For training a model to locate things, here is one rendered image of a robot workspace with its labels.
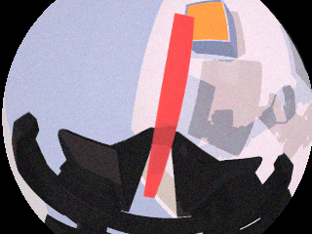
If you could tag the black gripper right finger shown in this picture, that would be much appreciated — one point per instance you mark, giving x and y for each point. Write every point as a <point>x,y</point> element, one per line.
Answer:
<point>199,174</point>

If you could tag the red box lid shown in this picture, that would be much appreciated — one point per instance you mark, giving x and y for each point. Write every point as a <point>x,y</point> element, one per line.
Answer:
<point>171,99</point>

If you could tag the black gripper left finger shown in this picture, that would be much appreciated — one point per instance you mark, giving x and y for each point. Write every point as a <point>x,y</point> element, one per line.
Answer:
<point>121,162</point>

